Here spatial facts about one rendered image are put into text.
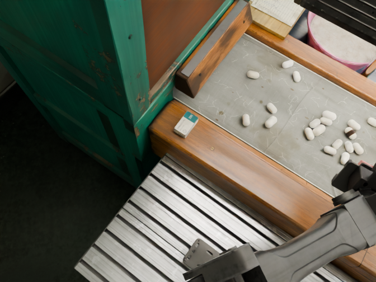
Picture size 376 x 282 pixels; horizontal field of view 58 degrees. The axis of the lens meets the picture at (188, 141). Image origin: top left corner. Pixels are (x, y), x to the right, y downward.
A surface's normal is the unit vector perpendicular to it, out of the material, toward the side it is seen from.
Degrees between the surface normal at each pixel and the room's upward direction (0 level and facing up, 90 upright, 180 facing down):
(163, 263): 0
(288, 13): 0
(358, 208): 18
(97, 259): 0
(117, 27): 90
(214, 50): 67
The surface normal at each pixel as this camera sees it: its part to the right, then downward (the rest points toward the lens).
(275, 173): 0.05, -0.37
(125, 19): 0.83, 0.54
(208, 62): 0.78, 0.35
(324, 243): 0.33, -0.46
